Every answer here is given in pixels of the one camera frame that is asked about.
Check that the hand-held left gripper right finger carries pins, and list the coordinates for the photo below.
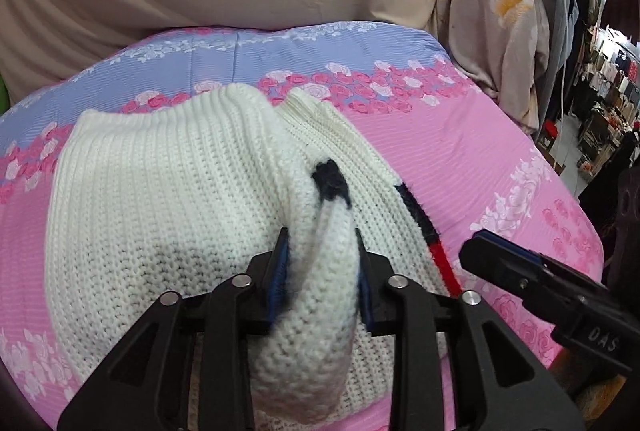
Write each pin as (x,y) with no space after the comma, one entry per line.
(364,286)

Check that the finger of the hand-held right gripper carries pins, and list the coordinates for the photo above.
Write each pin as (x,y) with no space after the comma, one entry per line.
(495,268)
(510,247)

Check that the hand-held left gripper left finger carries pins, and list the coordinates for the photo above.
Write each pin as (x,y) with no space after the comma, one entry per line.
(277,273)

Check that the white red navy knit sweater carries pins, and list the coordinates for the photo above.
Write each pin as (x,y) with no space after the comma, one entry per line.
(150,211)

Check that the clothes display rack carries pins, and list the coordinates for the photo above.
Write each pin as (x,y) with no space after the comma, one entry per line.
(612,81)

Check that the hanging dark clothes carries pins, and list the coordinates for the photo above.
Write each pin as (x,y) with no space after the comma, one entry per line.
(582,1)

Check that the pink floral bed sheet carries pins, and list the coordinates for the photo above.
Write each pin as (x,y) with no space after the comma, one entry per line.
(475,151)

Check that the dark cloth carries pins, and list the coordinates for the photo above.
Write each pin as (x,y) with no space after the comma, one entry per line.
(622,221)

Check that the cream floral blanket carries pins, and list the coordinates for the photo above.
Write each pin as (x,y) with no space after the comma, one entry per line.
(500,41)

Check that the green plush pillow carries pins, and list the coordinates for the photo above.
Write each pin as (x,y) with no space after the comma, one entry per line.
(3,97)

